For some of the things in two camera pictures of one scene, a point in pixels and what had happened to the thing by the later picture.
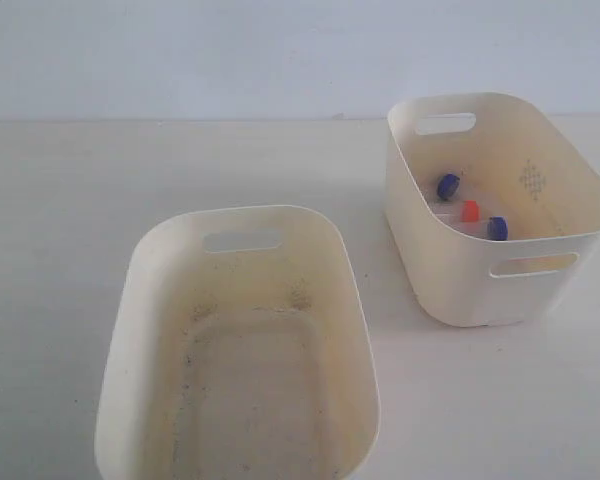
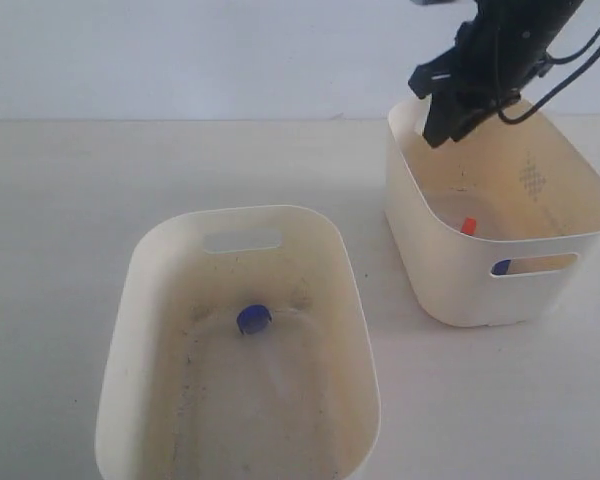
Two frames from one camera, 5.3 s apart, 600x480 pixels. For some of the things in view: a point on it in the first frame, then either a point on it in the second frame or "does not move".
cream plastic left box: [239, 350] does not move
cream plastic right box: [493, 217] does not move
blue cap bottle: [498, 228] -> [500, 267]
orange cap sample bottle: [466, 212] -> [469, 226]
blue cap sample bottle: [448, 185] -> [264, 372]
